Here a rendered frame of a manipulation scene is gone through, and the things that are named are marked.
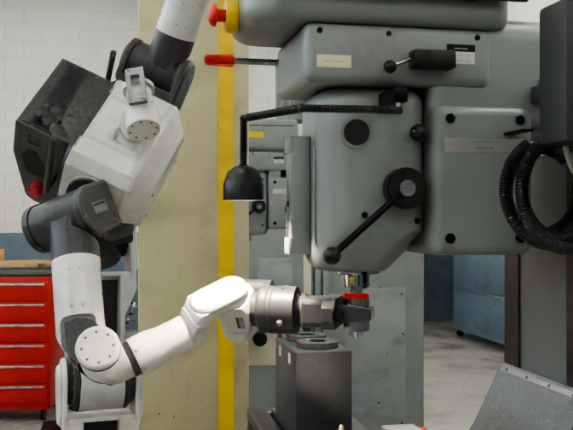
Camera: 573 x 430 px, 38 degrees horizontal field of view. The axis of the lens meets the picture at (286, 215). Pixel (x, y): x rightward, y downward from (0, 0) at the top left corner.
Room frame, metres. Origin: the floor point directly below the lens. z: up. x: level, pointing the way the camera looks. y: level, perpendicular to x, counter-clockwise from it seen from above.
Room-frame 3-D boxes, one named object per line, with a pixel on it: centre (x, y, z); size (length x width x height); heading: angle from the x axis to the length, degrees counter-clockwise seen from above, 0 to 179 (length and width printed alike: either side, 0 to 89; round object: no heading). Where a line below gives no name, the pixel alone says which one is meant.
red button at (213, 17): (1.46, 0.12, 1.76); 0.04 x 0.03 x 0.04; 12
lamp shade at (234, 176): (1.46, 0.08, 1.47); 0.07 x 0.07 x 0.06
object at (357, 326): (1.51, -0.13, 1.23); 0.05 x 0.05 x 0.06
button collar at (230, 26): (1.46, 0.10, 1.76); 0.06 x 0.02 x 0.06; 12
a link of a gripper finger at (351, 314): (1.48, -0.12, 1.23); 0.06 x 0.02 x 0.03; 77
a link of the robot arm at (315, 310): (1.53, -0.04, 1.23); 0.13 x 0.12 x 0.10; 167
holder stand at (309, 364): (1.82, -0.05, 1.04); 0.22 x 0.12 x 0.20; 12
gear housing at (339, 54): (1.52, -0.17, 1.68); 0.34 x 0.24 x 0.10; 102
